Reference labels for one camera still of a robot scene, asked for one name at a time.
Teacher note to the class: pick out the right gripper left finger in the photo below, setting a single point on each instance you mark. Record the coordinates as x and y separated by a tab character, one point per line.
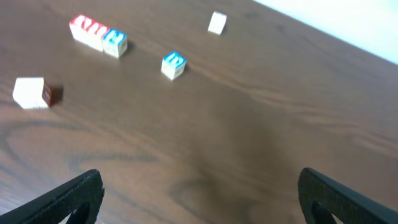
79	200

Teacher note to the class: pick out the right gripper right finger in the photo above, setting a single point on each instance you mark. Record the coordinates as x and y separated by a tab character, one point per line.
323	199

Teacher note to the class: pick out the blue number 2 block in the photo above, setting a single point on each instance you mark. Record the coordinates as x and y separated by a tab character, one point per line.
115	43

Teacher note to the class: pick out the red letter I block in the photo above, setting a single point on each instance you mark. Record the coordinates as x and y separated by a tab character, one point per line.
95	35

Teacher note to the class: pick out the red letter A block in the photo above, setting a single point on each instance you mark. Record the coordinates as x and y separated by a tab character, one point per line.
78	26

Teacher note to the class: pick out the white block near centre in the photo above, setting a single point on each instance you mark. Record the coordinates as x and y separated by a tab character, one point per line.
32	93

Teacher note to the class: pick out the white block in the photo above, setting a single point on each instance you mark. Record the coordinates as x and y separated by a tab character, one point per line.
32	93
217	23

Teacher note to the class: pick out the blue letter D block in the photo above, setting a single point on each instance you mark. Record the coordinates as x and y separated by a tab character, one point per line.
173	65

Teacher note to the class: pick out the white block far right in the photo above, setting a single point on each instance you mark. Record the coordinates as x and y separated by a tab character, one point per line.
217	23

